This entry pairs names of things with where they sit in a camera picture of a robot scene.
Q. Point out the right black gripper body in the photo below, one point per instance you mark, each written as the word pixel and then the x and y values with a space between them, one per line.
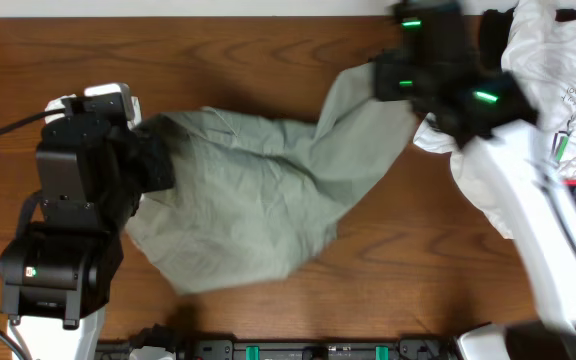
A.
pixel 398 81

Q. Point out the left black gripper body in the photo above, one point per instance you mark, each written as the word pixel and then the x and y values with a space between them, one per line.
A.
pixel 142 173

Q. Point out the grey-green shorts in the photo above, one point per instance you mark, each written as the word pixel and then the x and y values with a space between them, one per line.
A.
pixel 255 198

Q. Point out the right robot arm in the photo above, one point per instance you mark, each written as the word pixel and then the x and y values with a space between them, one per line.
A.
pixel 496 128

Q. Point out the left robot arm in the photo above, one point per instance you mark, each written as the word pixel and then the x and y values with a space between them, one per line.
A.
pixel 57 271

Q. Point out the folded white t-shirt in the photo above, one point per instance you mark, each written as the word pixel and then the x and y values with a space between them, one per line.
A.
pixel 80 152

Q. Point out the black garment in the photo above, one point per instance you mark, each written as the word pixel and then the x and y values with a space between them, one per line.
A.
pixel 494 34

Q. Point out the crumpled white shirt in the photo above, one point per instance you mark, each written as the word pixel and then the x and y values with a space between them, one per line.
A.
pixel 543 60

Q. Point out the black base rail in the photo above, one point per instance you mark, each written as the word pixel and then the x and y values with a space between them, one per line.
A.
pixel 159 342

